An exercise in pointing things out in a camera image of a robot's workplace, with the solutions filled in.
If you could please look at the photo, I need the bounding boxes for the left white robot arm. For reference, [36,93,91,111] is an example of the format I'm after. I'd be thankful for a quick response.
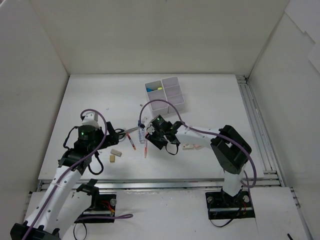
[10,121,119,240]

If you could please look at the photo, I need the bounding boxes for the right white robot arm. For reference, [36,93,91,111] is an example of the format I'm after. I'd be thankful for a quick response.
[145,115,252,206]

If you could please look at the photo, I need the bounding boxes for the grey white eraser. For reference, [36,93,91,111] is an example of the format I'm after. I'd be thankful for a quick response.
[110,149,122,157]

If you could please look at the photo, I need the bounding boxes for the red gel pen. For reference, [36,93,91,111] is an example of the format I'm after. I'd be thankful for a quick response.
[126,133,137,151]

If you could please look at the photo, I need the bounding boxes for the pink pen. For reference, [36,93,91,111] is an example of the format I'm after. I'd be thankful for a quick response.
[144,140,148,158]

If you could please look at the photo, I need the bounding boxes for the tan eraser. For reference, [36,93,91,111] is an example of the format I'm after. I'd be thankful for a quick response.
[109,154,116,163]

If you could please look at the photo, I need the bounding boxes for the clear blue spray bottle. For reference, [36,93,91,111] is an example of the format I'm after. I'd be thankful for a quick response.
[138,120,145,144]

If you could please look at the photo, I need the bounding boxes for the white boxed eraser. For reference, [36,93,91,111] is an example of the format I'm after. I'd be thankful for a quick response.
[182,143,194,150]

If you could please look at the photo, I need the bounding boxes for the pink white correction tape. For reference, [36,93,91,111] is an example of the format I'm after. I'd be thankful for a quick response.
[194,144,203,150]

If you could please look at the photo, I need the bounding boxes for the white left compartment organizer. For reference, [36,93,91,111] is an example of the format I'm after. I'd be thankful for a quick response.
[144,80,169,117]

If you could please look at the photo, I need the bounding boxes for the black handled scissors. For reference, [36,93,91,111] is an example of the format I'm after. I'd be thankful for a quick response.
[114,127,138,140]

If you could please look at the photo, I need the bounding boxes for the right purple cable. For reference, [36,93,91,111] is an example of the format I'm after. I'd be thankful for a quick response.
[139,99,258,188]

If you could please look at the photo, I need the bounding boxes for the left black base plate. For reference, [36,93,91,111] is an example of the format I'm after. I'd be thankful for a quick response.
[74,193,117,224]

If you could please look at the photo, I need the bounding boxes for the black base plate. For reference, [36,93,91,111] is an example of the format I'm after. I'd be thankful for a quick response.
[205,189,256,220]
[74,193,117,224]

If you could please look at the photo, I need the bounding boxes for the aluminium front rail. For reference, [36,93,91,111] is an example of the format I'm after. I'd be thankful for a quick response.
[37,170,285,193]

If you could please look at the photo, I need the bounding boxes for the aluminium rail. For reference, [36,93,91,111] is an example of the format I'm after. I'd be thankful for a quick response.
[235,75,285,187]
[37,170,285,193]

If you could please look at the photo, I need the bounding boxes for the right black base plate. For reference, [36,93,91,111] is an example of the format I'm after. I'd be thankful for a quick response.
[205,189,256,220]

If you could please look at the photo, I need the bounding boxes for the aluminium right rail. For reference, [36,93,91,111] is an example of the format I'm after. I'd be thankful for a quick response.
[235,75,285,187]

